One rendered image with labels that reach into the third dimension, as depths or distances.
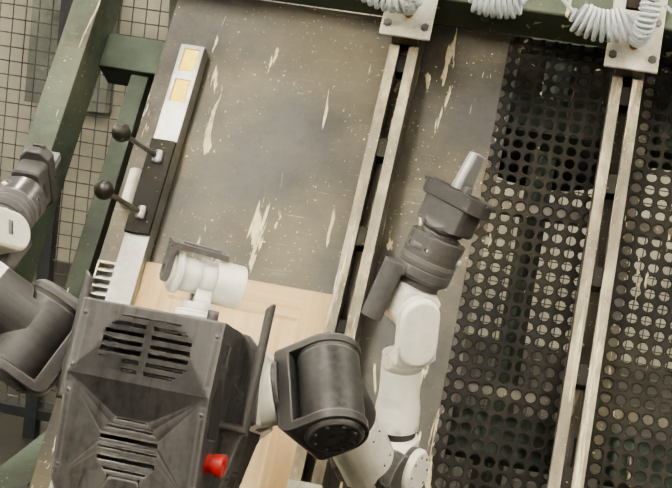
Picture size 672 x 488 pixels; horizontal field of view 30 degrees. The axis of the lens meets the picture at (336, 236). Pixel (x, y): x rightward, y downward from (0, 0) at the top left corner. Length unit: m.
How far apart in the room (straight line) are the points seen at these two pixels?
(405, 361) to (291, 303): 0.47
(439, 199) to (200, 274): 0.38
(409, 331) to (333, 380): 0.21
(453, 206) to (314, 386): 0.36
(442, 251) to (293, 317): 0.51
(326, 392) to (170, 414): 0.22
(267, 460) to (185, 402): 0.64
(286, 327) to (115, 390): 0.72
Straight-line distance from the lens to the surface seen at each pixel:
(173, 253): 1.82
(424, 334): 1.90
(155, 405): 1.64
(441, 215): 1.89
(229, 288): 1.83
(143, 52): 2.67
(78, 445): 1.68
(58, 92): 2.57
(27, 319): 1.85
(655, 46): 2.45
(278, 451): 2.25
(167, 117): 2.49
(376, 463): 1.89
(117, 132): 2.37
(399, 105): 2.40
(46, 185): 2.25
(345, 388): 1.72
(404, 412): 1.97
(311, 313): 2.31
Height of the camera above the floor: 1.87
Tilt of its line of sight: 11 degrees down
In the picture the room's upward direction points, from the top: 8 degrees clockwise
